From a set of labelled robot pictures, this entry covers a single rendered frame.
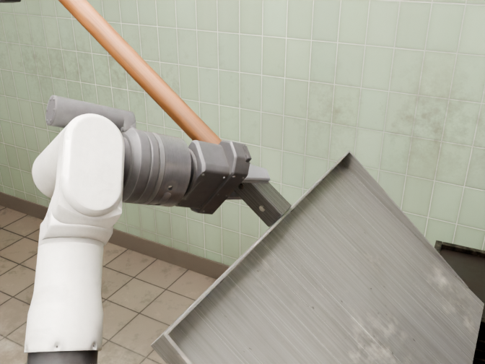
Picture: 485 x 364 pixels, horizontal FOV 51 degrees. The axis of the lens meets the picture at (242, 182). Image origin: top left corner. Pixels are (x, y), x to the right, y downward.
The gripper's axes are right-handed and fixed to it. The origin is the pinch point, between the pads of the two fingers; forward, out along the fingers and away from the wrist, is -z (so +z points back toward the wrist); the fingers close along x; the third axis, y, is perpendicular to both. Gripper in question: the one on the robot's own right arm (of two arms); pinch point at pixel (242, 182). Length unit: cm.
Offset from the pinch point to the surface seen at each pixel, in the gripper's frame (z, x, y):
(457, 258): -75, -15, -2
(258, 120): -85, -64, 92
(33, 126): -30, -170, 169
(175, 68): -60, -76, 126
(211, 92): -71, -71, 111
